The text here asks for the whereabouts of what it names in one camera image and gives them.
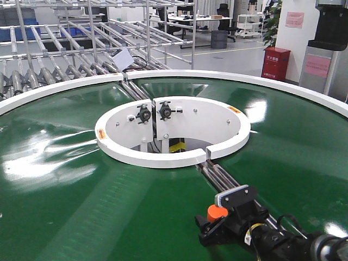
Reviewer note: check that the black water dispenser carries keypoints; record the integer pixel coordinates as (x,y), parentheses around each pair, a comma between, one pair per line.
(324,67)

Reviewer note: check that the steel roller rack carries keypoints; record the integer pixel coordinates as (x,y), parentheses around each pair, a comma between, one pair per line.
(48,42)

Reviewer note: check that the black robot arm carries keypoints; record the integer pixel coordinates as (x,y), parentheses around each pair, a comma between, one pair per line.
(269,244)

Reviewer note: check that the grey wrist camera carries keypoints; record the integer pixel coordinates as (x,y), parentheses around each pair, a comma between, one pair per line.
(235,197)

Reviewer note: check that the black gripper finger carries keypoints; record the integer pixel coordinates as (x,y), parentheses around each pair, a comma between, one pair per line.
(216,234)
(202,222)

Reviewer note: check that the green round conveyor belt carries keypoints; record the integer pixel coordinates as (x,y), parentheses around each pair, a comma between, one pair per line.
(62,198)

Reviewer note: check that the white outer conveyor rim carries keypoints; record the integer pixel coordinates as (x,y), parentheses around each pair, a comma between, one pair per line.
(29,96)

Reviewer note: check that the steel conveyor roller seam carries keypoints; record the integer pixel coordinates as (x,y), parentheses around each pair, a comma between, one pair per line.
(222,180)

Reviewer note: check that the red fire extinguisher box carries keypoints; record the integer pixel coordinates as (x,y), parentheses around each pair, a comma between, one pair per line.
(275,63)

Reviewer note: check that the orange cylindrical capacitor 4680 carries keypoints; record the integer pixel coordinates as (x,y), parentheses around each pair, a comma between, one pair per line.
(214,212)

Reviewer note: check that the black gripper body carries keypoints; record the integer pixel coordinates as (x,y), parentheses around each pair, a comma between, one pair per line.
(240,217)

